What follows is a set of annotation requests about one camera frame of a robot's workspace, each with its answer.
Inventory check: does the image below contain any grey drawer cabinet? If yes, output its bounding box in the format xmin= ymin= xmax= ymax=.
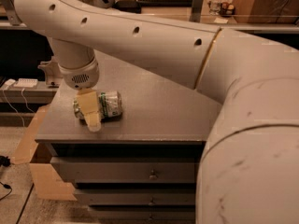
xmin=36 ymin=53 xmax=221 ymax=224

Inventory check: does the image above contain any black cable on floor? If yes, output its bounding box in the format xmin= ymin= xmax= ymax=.
xmin=0 ymin=155 xmax=13 ymax=202

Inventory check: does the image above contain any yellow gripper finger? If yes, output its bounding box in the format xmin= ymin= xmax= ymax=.
xmin=76 ymin=88 xmax=101 ymax=132

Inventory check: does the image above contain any black keyboard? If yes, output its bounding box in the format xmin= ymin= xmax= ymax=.
xmin=137 ymin=0 xmax=192 ymax=7

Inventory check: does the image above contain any white power strip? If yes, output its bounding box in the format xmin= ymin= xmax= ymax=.
xmin=14 ymin=78 xmax=38 ymax=88

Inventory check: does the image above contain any white plastic part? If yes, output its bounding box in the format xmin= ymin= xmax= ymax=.
xmin=37 ymin=56 xmax=63 ymax=87

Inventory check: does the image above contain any black device on desk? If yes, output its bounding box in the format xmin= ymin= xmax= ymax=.
xmin=113 ymin=0 xmax=141 ymax=14

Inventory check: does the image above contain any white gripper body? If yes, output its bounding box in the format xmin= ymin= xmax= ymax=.
xmin=59 ymin=58 xmax=99 ymax=90

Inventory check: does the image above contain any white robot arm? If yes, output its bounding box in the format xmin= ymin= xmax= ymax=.
xmin=14 ymin=0 xmax=299 ymax=224

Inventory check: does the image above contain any cardboard box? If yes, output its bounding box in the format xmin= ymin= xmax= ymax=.
xmin=12 ymin=105 xmax=76 ymax=201

